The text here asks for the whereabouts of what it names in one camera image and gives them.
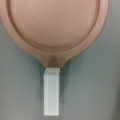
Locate pink pan with white handle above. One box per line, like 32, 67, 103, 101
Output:
0, 0, 109, 116

